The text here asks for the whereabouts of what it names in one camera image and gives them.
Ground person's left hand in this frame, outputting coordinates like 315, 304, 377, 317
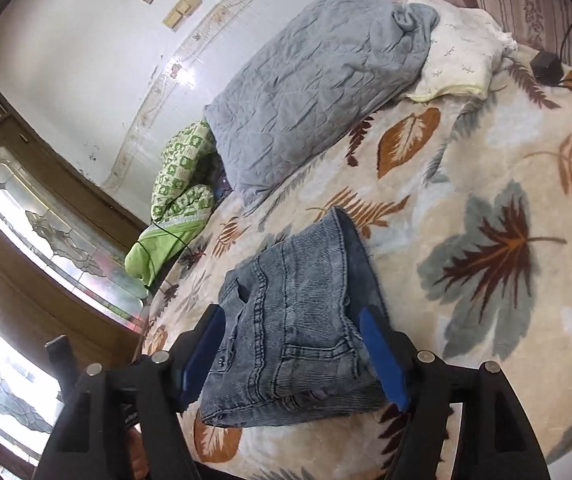
126, 430, 151, 480

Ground leaf printed blanket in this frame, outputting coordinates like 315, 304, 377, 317
138, 45, 572, 480

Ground black charger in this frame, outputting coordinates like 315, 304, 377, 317
531, 51, 562, 86

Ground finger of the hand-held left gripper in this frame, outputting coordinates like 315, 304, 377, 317
46, 336, 79, 391

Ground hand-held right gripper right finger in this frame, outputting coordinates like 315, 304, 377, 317
357, 307, 551, 480

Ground grey denim pants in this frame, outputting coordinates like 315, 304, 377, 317
200, 206, 391, 428

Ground wooden door with patterned glass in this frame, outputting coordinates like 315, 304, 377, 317
0, 80, 151, 471

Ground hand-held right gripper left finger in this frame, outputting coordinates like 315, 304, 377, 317
40, 304, 227, 480

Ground cream pillow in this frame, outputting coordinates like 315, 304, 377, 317
401, 0, 519, 103

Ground green checked quilt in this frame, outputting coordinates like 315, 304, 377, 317
124, 120, 219, 288

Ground grey quilted pillow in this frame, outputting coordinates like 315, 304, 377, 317
203, 0, 441, 216

